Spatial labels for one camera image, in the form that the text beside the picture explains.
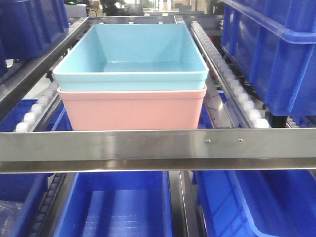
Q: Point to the pink plastic box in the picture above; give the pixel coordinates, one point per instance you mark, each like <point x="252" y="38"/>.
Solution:
<point x="133" y="110"/>

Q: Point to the light blue plastic box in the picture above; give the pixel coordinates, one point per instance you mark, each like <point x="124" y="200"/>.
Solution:
<point x="133" y="57"/>

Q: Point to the blue bin bottom middle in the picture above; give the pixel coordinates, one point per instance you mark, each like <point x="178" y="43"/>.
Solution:
<point x="117" y="204"/>

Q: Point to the blue bin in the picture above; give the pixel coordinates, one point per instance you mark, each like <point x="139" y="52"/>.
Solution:
<point x="117" y="204"/>
<point x="29" y="28"/>
<point x="257" y="203"/>
<point x="36" y="191"/>
<point x="273" y="44"/>

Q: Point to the right white roller track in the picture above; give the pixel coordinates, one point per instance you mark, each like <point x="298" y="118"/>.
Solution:
<point x="229" y="79"/>

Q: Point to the blue bin bottom right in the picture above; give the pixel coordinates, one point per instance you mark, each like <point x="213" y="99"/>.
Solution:
<point x="257" y="203"/>

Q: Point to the white roller conveyor track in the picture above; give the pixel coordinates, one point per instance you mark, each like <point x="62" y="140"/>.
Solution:
<point x="41" y="112"/>

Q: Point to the blue bin upper right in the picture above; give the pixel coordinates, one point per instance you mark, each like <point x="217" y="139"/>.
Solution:
<point x="273" y="44"/>

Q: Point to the blue bin bottom left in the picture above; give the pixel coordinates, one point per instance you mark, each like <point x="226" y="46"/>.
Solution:
<point x="36" y="191"/>

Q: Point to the blue bin upper left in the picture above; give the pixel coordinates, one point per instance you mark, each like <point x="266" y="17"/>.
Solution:
<point x="29" y="28"/>

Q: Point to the clear plastic bag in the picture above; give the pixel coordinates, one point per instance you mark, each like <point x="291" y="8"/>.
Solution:
<point x="10" y="218"/>

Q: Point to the steel shelf rack frame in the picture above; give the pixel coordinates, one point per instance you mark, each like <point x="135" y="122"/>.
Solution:
<point x="233" y="143"/>

